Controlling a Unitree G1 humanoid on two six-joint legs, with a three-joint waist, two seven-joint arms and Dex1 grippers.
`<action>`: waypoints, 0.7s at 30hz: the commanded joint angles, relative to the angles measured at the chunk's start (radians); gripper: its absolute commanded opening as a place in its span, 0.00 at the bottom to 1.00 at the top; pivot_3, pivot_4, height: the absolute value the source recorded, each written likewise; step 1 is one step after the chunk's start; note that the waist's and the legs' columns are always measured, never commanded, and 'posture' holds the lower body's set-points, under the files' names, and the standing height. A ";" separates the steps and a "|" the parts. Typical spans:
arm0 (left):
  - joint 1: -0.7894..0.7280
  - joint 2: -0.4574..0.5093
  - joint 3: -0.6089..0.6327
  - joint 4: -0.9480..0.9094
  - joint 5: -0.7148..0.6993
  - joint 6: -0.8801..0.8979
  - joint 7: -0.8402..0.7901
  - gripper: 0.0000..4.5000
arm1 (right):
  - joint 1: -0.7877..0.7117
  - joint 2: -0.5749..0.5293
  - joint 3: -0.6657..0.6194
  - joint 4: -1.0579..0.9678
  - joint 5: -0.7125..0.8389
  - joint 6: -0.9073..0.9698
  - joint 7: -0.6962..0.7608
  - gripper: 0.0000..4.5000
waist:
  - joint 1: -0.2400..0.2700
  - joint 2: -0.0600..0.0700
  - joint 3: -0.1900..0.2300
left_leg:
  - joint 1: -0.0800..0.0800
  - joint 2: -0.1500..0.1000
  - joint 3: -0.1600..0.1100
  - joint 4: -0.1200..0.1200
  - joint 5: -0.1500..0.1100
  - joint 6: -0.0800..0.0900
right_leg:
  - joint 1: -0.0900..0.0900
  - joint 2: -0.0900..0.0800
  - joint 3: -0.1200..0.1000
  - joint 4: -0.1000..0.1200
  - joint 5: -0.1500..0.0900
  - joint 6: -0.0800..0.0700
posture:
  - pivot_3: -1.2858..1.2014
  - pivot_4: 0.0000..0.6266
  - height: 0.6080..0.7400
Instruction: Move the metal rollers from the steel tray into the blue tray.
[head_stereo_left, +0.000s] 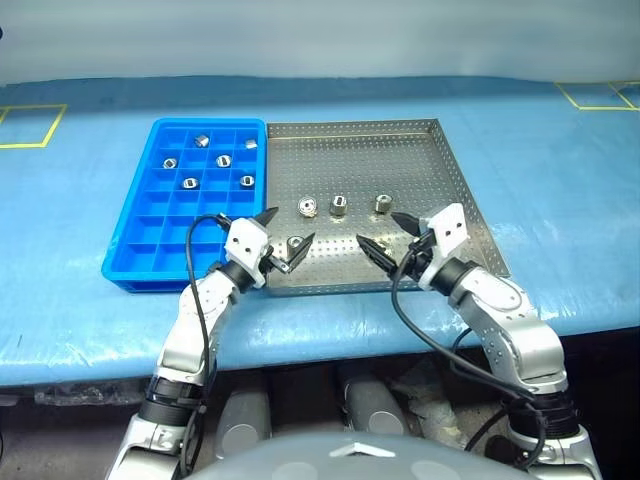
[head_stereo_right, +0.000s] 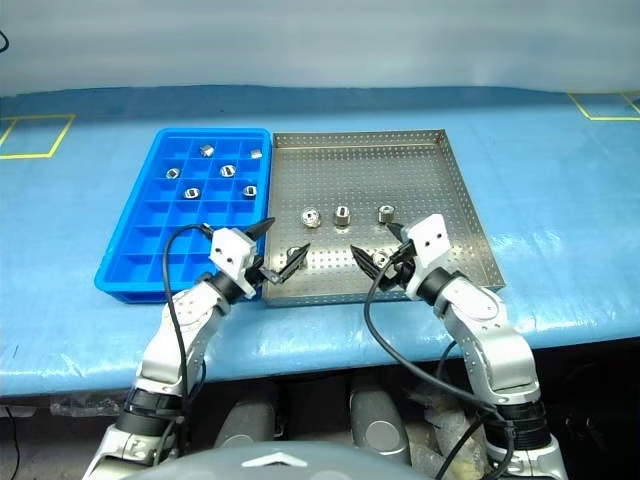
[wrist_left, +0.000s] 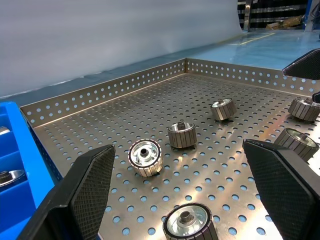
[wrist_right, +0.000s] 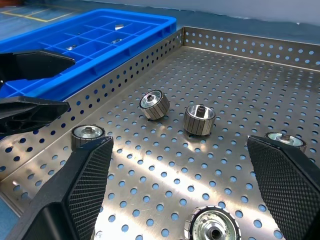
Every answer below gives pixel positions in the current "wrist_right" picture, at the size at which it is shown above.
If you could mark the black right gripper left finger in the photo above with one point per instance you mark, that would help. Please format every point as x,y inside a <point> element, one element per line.
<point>75,195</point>

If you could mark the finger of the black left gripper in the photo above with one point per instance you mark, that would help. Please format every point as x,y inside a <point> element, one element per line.
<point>30,112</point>
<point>37,65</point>

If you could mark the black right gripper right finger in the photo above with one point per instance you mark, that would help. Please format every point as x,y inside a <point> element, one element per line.
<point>287,190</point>

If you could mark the blue compartment tray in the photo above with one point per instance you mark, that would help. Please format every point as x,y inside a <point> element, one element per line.
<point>107,60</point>

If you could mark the perforated metal tray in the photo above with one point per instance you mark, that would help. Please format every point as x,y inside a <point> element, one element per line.
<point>140,155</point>

